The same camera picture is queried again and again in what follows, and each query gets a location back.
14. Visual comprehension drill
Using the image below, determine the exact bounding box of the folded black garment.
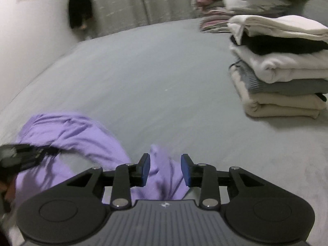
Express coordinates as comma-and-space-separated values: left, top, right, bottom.
230, 34, 328, 55

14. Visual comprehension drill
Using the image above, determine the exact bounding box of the folded white shirt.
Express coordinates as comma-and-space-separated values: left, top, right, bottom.
228, 15, 328, 45

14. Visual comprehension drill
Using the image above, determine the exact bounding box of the person's left hand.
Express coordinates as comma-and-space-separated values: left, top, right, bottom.
0, 178, 16, 205

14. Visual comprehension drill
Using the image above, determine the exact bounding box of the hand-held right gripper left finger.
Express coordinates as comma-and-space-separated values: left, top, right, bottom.
67, 153, 150, 208

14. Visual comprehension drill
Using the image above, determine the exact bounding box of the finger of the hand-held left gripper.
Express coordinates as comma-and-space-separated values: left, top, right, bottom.
36, 145, 60, 159

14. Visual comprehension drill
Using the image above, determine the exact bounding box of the purple shirt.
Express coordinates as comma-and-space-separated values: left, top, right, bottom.
14, 111, 191, 205

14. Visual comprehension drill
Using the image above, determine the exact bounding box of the folded grey knit sweater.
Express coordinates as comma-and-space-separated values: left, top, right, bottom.
229, 61, 328, 94

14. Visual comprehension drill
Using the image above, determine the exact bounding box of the folded beige garment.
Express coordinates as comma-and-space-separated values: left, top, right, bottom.
231, 70, 327, 119

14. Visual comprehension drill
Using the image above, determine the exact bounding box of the black hanging garment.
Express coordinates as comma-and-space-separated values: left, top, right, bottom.
67, 0, 93, 30

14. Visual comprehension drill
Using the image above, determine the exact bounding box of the folded cream sweater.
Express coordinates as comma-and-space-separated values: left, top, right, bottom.
229, 42, 328, 84

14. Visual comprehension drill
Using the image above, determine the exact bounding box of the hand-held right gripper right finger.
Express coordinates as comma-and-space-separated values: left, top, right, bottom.
181, 154, 262, 209

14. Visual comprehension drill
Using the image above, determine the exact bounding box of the grey bed blanket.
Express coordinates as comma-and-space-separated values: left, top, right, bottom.
0, 18, 328, 246

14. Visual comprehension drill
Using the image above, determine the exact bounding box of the grey star-patterned curtain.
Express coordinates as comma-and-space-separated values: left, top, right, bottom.
84, 0, 221, 36

